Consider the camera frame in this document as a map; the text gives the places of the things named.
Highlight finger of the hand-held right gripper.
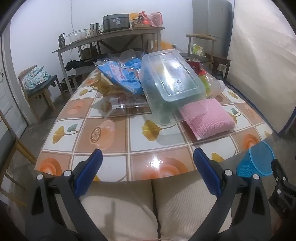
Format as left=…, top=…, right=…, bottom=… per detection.
left=269, top=159, right=296, bottom=219

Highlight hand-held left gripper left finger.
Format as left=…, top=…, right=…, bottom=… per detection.
left=24, top=148, right=109, bottom=241

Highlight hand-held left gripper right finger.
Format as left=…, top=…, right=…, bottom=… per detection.
left=190, top=147, right=272, bottom=241

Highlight blue mesh basket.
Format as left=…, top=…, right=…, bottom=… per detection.
left=236, top=141, right=277, bottom=179

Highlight clear bag of brown snacks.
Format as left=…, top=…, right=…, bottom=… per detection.
left=89, top=72, right=130, bottom=98

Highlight red snack can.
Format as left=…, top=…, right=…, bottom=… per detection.
left=185, top=57, right=201, bottom=76

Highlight pink cloth pack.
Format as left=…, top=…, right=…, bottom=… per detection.
left=179, top=98, right=236, bottom=141

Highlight bare wooden chair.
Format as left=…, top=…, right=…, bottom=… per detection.
left=0, top=109, right=37, bottom=207

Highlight clear zip bag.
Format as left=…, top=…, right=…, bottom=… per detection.
left=109, top=93, right=151, bottom=109

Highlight clear plastic bottle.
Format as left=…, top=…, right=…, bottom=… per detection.
left=199, top=70, right=226, bottom=99

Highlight wooden chair with floral cushion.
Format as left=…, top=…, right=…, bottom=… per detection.
left=18, top=65, right=63, bottom=123

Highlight clear plastic storage container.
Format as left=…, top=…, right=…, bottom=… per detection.
left=139, top=49, right=207, bottom=127

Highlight blue plastic packet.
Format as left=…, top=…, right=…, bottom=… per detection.
left=97, top=57, right=145, bottom=95

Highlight white door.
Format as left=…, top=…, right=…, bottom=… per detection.
left=0, top=30, right=28, bottom=139

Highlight black cloth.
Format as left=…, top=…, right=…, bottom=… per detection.
left=65, top=59, right=97, bottom=71

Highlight floral cushion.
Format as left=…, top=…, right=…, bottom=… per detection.
left=24, top=66, right=50, bottom=90

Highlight dark wooden stool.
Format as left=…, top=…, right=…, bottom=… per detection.
left=205, top=53, right=231, bottom=79

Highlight white mattress with blue edge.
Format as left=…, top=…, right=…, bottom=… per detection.
left=225, top=0, right=296, bottom=136

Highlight cardboard box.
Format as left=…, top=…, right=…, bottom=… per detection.
left=81, top=47, right=97, bottom=59

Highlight crumpled clear plastic wrap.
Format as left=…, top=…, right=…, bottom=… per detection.
left=96, top=50, right=137, bottom=67

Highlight green and white cartons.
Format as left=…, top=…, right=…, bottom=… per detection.
left=191, top=44, right=205, bottom=56

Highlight yellow plastic bag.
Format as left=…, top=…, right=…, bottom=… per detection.
left=154, top=40, right=174, bottom=51

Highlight wooden chair with black seat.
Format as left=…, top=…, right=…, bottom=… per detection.
left=186, top=34, right=218, bottom=70

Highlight clear plastic bowl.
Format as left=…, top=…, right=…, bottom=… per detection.
left=67, top=29, right=89, bottom=44

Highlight long grey desk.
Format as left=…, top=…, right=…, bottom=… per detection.
left=52, top=27, right=165, bottom=95

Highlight grey rice cooker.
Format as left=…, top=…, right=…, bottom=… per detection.
left=102, top=14, right=130, bottom=33

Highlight grey refrigerator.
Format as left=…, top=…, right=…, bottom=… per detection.
left=192, top=0, right=234, bottom=63

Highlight pink plastic bag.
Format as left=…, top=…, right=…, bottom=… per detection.
left=150, top=12, right=163, bottom=27

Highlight orange plastic bag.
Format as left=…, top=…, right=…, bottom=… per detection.
left=129, top=11, right=152, bottom=26

